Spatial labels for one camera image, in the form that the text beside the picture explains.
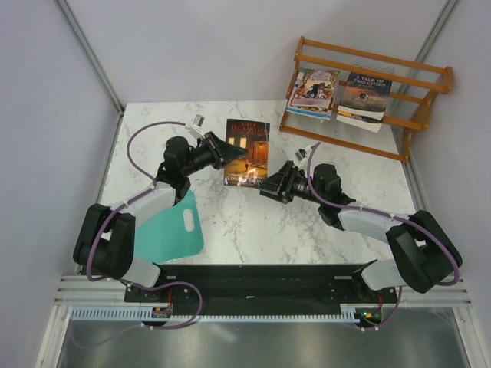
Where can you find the slotted cable duct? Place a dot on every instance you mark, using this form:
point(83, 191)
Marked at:
point(372, 314)
point(119, 313)

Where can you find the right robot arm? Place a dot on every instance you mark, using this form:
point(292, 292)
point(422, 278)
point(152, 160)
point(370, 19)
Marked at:
point(422, 254)

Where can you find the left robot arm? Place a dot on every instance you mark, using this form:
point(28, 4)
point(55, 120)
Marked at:
point(106, 242)

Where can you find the teal plastic file folder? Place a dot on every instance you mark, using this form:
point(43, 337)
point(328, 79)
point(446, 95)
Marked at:
point(171, 234)

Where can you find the dog cover Bark book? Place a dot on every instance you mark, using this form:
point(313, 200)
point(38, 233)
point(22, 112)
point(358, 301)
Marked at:
point(315, 113)

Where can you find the Tale of Two Cities book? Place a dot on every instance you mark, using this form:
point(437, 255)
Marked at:
point(365, 96)

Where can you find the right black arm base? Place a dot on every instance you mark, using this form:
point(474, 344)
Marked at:
point(348, 291)

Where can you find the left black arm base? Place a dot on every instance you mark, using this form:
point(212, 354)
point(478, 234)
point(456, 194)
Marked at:
point(134, 294)

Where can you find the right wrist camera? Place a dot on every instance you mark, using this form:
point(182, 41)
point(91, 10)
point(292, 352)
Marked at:
point(302, 154)

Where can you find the dark orange glossy book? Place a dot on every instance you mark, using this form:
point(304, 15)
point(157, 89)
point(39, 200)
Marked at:
point(252, 168)

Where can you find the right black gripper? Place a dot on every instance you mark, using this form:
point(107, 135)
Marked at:
point(287, 175)

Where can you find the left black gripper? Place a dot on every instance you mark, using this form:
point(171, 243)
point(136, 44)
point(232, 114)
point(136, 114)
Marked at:
point(217, 147)

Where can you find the Jane Eyre blue book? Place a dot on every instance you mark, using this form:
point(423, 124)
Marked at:
point(365, 123)

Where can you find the left slotted cable duct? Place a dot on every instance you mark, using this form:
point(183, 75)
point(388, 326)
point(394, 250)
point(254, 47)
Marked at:
point(119, 313)

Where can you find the orange wooden tiered rack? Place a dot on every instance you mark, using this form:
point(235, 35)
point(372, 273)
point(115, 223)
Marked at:
point(414, 88)

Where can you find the right slotted cable duct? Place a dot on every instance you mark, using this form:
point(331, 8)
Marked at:
point(372, 314)

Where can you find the pink illustrated children book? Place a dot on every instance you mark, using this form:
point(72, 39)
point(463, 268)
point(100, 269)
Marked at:
point(314, 89)

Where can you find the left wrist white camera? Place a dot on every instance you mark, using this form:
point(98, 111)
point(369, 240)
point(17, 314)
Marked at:
point(195, 127)

